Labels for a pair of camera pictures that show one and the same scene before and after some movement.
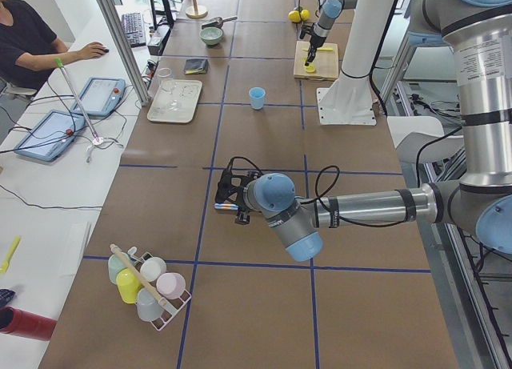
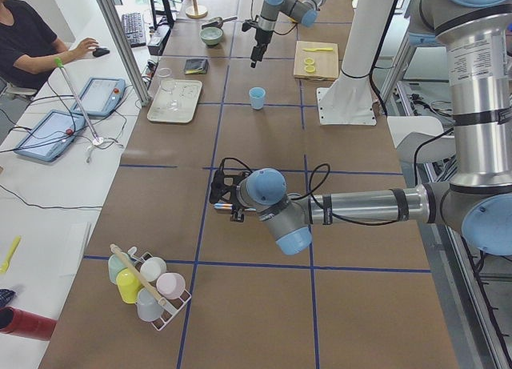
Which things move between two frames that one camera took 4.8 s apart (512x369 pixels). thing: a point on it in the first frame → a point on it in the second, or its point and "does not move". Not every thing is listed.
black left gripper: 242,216 does not move
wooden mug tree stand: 195,11 does not move
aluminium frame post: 122,43 does not move
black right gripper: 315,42 → 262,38
